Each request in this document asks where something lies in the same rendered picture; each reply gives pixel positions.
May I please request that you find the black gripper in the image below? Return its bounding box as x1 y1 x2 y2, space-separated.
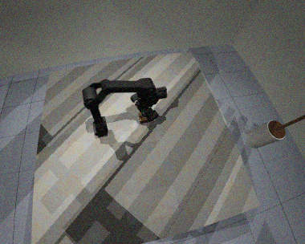
130 93 159 122

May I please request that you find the brown square block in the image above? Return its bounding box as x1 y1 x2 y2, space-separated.
138 112 149 124

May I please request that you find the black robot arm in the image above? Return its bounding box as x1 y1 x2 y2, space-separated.
82 78 167 138

